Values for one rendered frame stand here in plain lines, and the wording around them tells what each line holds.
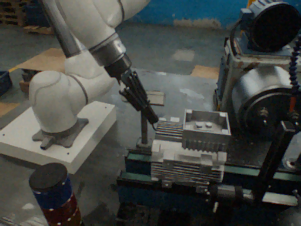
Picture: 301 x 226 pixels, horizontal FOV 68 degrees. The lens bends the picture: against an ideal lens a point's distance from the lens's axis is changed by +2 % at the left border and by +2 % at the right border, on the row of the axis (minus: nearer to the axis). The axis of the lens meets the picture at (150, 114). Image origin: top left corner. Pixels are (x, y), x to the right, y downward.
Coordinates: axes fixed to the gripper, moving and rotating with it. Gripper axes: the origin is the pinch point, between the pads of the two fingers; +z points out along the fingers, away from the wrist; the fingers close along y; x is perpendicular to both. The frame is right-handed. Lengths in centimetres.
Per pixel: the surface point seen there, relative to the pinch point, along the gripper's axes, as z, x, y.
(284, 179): 38.8, -29.9, -2.9
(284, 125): 2.2, -32.9, -19.7
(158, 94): 2.4, 0.9, 17.4
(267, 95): 17.4, -34.4, 14.9
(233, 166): 30.9, -16.2, -0.3
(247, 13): -1, -39, 53
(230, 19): 125, -49, 546
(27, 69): -28, 205, 181
